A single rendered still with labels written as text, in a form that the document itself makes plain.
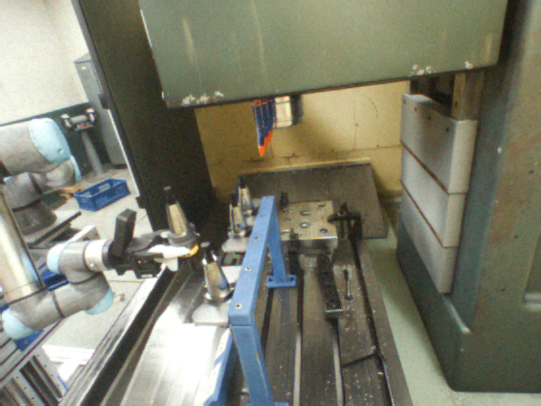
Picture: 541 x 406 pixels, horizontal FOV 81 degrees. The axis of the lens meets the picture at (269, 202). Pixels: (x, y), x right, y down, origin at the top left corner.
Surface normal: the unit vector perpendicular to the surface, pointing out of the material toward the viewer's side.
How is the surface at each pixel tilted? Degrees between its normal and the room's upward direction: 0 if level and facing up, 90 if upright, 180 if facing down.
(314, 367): 0
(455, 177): 90
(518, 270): 90
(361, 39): 90
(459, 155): 90
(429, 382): 0
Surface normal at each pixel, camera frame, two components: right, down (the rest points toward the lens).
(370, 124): -0.11, 0.45
